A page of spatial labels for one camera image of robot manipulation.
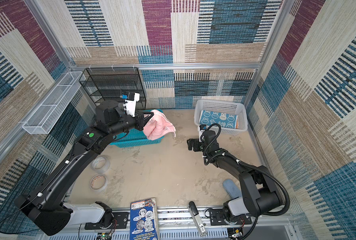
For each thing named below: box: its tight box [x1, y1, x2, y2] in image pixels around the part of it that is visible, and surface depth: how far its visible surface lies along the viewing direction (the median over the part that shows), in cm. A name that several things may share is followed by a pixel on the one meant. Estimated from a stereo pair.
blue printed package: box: [129, 197, 159, 240], surface depth 73 cm
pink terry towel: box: [142, 109, 176, 141], surface depth 74 cm
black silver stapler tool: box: [187, 201, 207, 237], surface depth 72 cm
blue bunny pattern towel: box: [199, 109, 238, 129], surface depth 114 cm
